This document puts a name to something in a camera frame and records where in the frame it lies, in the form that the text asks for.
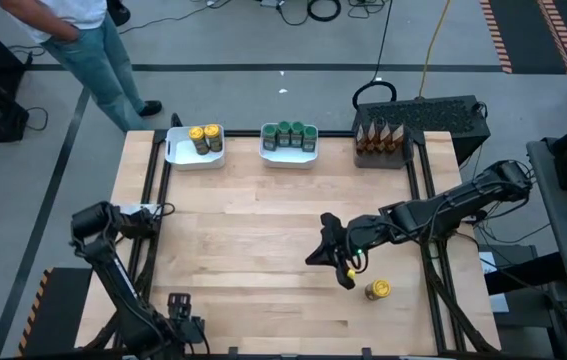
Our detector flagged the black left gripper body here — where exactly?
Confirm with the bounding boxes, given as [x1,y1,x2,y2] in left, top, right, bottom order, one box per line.
[180,313,208,347]

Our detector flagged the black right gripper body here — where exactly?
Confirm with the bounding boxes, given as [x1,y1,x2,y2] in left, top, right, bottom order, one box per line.
[321,211,357,292]

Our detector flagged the green-lid spice jar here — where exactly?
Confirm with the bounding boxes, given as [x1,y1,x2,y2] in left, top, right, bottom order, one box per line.
[290,120,305,149]
[302,125,318,153]
[276,120,292,149]
[262,124,278,152]

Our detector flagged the yellow-lid spice jar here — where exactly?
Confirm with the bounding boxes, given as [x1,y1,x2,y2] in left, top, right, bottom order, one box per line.
[187,125,210,156]
[364,278,393,302]
[203,123,225,153]

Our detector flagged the person's forearm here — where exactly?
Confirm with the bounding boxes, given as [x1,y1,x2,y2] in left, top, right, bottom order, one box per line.
[0,0,83,45]

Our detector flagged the white plastic bin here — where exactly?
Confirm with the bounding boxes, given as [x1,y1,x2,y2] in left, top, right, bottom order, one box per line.
[164,124,227,172]
[258,123,320,170]

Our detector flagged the black floor mat orange stripes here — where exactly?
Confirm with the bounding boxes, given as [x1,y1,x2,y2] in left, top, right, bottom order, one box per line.
[479,0,567,76]
[16,267,93,359]

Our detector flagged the black shoe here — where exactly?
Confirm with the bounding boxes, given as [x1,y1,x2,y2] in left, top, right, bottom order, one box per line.
[137,99,164,119]

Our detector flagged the person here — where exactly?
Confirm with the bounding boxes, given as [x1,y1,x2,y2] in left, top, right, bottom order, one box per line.
[0,0,164,133]

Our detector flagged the black aluminium rig frame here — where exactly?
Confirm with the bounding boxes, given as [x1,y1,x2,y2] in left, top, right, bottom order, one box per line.
[81,128,502,354]

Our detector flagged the black cable coil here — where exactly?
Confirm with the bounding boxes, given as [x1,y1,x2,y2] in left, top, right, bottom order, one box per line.
[351,79,398,109]
[306,0,343,23]

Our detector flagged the black hanging cable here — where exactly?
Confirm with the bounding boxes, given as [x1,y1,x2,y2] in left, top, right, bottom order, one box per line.
[371,0,394,82]

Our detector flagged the yellow hanging cable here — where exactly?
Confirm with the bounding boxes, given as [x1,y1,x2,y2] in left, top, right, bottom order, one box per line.
[416,0,452,99]

